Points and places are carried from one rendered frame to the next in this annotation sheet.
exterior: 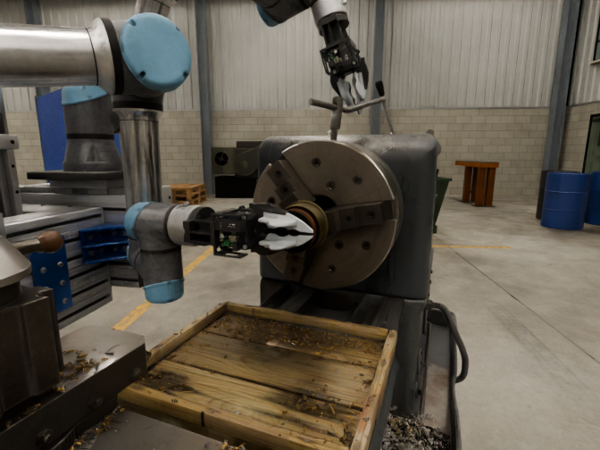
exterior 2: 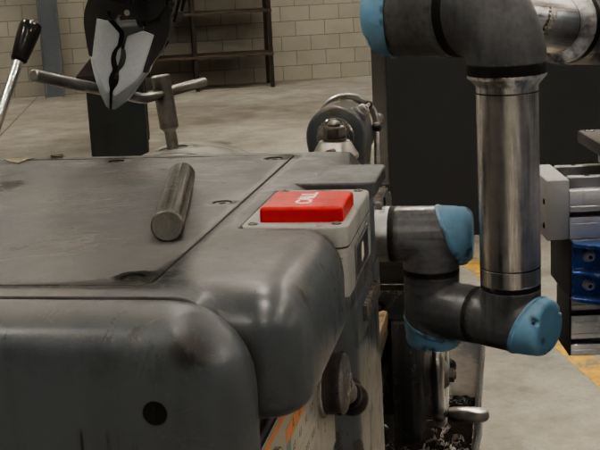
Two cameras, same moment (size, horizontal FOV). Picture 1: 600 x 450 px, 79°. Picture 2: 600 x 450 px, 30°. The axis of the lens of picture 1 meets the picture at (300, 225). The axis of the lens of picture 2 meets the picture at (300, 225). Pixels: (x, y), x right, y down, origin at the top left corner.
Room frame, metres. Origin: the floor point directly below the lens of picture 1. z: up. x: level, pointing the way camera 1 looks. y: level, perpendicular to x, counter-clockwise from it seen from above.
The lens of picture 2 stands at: (2.08, -0.17, 1.43)
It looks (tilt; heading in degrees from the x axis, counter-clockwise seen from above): 13 degrees down; 169
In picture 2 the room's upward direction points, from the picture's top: 3 degrees counter-clockwise
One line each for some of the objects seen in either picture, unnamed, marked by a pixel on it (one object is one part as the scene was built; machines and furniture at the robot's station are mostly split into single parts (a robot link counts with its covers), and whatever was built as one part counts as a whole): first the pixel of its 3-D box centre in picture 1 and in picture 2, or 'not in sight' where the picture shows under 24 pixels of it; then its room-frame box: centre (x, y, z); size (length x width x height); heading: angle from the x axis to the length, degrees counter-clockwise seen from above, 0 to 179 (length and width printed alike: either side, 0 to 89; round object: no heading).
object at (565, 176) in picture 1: (564, 200); not in sight; (5.91, -4.34, 0.44); 0.59 x 0.59 x 0.88
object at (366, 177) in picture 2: not in sight; (336, 189); (1.13, 0.04, 1.24); 0.09 x 0.08 x 0.03; 158
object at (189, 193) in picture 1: (182, 195); not in sight; (8.61, 2.80, 0.22); 1.25 x 0.86 x 0.44; 179
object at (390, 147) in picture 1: (358, 200); (88, 429); (1.17, -0.19, 1.06); 0.59 x 0.48 x 0.39; 158
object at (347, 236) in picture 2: not in sight; (311, 239); (1.27, -0.01, 1.23); 0.13 x 0.08 x 0.05; 158
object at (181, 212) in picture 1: (191, 223); (372, 231); (0.65, 0.20, 1.08); 0.08 x 0.05 x 0.08; 157
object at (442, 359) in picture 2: not in sight; (429, 360); (0.27, 0.39, 0.75); 0.27 x 0.10 x 0.23; 158
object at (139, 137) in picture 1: (142, 163); (509, 162); (0.79, 0.34, 1.19); 0.12 x 0.11 x 0.49; 125
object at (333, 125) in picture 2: not in sight; (334, 129); (0.25, 0.24, 1.17); 0.04 x 0.04 x 0.03
